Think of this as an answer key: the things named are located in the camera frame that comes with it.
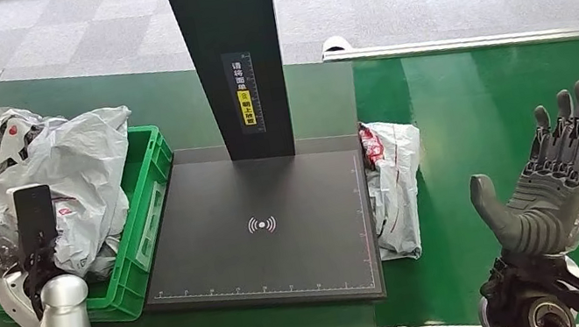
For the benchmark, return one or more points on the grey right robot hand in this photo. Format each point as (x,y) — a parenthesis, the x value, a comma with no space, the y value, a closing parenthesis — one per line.
(544,208)

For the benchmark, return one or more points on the large grey plastic courier package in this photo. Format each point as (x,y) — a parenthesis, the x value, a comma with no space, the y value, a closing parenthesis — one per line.
(77,162)

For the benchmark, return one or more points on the green conveyor belt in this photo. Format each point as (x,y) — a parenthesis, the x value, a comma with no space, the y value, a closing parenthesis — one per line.
(489,93)

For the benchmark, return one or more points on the small grey plastic courier package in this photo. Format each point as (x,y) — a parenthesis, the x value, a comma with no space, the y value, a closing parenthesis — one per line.
(395,197)

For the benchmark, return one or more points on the white conveyor end cap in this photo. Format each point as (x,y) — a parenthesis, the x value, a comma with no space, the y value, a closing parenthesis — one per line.
(335,45)

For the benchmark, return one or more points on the black inbound scanner machine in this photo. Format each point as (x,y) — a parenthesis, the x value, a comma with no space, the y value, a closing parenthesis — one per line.
(255,238)

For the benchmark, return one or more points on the green plastic crate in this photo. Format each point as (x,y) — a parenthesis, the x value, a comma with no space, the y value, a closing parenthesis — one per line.
(145,180)

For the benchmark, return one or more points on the black yellow label sticker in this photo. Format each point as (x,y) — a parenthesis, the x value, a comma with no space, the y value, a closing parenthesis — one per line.
(246,110)

